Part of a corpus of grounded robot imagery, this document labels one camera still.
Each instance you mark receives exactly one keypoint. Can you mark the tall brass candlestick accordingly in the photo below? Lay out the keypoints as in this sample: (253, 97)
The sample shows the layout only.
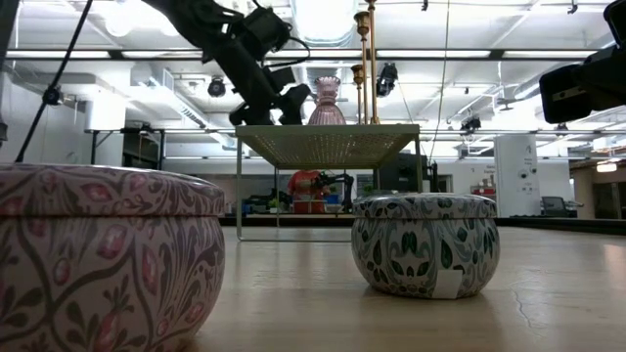
(363, 19)

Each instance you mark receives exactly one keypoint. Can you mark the pink ribbed glass candle holder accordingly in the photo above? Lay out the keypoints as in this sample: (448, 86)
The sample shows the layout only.
(326, 110)

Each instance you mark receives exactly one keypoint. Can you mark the blue bin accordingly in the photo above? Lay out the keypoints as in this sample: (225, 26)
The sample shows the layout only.
(331, 199)

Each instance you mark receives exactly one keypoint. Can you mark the green leaf candle tin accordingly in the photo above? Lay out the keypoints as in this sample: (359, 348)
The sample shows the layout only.
(420, 244)

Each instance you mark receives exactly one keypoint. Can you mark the pink floral candle tin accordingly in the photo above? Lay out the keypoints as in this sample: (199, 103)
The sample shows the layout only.
(98, 254)

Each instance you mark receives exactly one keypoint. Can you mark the medium brass candlestick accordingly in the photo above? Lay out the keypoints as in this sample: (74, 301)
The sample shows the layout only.
(358, 73)

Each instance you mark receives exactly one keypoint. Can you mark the glowing wall lamp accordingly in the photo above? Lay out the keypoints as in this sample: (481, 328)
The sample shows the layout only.
(606, 166)

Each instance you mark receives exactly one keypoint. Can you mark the green perforated metal shelf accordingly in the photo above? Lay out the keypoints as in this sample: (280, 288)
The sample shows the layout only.
(327, 144)

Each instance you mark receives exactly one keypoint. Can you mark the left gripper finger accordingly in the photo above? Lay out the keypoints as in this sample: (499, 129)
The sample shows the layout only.
(254, 83)
(293, 105)

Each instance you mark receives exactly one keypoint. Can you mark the black storage rack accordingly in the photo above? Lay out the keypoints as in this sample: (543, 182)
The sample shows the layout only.
(142, 149)

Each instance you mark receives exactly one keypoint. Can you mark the person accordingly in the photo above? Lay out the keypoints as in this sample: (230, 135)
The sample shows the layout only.
(305, 183)

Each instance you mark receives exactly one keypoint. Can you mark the black background robot arm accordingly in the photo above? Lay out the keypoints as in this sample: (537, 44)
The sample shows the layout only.
(348, 188)

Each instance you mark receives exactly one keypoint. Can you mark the black ceiling spotlight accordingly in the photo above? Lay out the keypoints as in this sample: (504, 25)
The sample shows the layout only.
(216, 88)
(388, 80)
(470, 124)

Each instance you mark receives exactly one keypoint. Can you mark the black background monitor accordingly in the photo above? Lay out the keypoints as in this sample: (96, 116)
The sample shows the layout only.
(406, 173)

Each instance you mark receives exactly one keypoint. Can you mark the grey office chair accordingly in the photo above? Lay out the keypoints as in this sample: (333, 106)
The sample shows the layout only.
(555, 205)

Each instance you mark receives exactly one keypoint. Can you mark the black aluminium table frame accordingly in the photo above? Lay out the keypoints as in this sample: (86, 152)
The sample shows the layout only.
(562, 226)

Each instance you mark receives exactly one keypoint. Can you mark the white pillar with dome cameras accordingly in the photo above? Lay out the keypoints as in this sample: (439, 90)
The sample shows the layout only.
(511, 166)

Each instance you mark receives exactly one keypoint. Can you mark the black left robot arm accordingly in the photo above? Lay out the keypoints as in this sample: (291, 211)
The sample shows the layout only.
(195, 14)

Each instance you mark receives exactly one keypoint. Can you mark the small red shelf rack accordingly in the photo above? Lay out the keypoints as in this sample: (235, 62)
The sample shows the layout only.
(484, 191)

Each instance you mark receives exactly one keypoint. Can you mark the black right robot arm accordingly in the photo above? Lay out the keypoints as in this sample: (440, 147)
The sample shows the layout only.
(617, 14)

